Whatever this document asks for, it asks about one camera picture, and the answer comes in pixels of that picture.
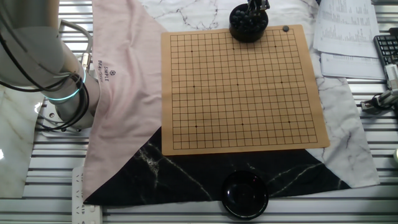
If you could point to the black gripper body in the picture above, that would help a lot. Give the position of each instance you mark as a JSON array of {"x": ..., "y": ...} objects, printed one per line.
[{"x": 259, "y": 2}]

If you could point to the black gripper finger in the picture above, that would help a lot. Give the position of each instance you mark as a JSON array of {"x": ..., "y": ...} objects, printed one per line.
[
  {"x": 252, "y": 11},
  {"x": 262, "y": 9}
]

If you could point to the black Go stone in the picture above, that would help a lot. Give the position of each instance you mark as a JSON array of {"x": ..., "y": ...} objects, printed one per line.
[{"x": 285, "y": 28}]

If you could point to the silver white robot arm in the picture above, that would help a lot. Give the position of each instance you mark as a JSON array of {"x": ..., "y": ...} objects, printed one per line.
[{"x": 28, "y": 53}]

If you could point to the tan Go board mat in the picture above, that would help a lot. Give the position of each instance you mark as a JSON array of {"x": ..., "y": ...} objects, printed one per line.
[{"x": 242, "y": 93}]

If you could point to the black bowl of Go stones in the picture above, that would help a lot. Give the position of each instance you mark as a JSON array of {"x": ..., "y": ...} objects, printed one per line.
[{"x": 245, "y": 29}]

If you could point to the printed paper sheet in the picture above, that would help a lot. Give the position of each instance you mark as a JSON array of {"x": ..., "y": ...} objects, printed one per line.
[
  {"x": 345, "y": 28},
  {"x": 351, "y": 67}
]

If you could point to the black computer keyboard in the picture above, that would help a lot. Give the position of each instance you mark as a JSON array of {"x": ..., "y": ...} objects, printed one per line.
[{"x": 387, "y": 46}]

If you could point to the silver ribbed handheld device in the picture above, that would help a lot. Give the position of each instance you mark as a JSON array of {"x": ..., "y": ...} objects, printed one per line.
[{"x": 392, "y": 77}]

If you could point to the pink cloth with print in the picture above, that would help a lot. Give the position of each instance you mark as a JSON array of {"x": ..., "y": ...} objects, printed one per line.
[{"x": 124, "y": 93}]

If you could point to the empty black bowl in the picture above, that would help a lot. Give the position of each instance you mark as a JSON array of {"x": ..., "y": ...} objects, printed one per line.
[{"x": 245, "y": 194}]

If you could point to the black marble pattern cloth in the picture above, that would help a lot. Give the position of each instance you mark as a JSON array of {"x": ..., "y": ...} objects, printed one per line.
[{"x": 186, "y": 183}]

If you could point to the white power strip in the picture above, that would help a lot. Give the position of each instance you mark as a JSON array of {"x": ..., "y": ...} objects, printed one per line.
[{"x": 84, "y": 211}]

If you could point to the beige marble pattern sheet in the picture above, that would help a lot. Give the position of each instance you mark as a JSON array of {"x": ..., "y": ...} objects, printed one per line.
[{"x": 15, "y": 146}]

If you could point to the grey metal clamp bracket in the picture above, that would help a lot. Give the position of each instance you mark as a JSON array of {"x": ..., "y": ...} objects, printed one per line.
[{"x": 381, "y": 101}]

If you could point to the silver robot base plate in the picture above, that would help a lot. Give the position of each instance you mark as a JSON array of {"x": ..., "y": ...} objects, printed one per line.
[{"x": 46, "y": 119}]

